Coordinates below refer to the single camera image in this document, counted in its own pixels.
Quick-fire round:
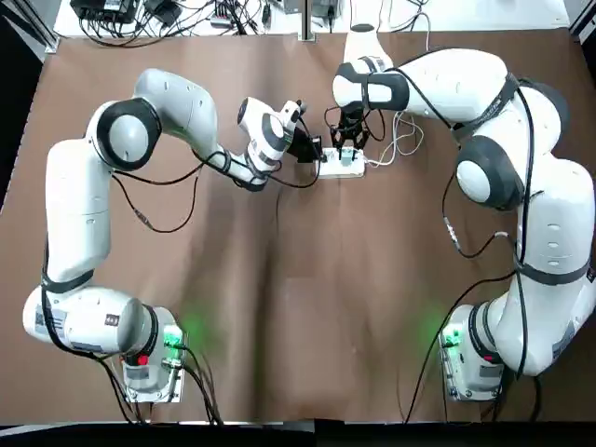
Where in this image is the aluminium table frame rail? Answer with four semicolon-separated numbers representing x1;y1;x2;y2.
567;0;596;46
27;0;61;53

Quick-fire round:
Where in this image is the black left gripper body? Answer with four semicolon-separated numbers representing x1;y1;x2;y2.
284;126;315;165

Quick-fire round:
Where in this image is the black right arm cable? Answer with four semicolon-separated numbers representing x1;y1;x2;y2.
402;69;546;425

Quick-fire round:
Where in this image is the thick white power strip cable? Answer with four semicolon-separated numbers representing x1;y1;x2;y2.
362;13;432;168

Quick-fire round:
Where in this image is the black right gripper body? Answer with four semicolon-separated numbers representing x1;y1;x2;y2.
338;104;367;129

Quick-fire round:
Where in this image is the aluminium post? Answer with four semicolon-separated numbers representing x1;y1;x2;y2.
300;0;317;42

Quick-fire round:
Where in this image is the small black power adapter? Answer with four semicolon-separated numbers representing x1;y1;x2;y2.
143;0;181;24

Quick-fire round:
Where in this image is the black docking box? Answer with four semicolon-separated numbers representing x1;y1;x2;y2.
69;0;137;25

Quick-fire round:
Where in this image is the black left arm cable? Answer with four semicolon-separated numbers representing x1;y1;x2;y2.
111;153;322;234

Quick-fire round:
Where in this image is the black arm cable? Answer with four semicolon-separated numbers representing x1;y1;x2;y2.
111;153;322;234
402;69;546;425

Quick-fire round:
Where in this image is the white power strip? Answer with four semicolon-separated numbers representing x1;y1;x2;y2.
318;147;367;179

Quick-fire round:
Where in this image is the thin white charger cable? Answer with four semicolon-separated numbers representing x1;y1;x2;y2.
353;111;425;162

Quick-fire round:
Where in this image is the black base power cable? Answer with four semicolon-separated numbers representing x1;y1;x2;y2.
483;367;546;425
104;344;223;426

